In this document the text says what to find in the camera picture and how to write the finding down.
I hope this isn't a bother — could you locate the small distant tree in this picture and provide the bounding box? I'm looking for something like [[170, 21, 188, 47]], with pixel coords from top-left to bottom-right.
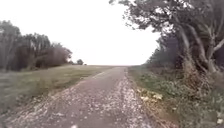
[[76, 58, 85, 66]]

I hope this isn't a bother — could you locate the grey gravel path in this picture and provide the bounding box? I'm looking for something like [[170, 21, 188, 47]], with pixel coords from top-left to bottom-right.
[[0, 66, 178, 128]]

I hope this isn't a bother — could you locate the weedy grass verge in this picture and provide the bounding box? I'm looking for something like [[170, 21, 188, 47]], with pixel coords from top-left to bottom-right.
[[127, 65, 224, 128]]

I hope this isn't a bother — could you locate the grass field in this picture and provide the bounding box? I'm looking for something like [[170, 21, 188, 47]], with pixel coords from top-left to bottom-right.
[[0, 64, 116, 116]]

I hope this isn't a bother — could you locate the row of trees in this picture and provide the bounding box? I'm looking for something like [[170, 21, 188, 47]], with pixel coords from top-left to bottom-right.
[[0, 19, 74, 72]]

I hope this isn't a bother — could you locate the wood of leaning trees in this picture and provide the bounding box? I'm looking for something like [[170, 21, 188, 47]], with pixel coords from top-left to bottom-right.
[[109, 0, 224, 76]]

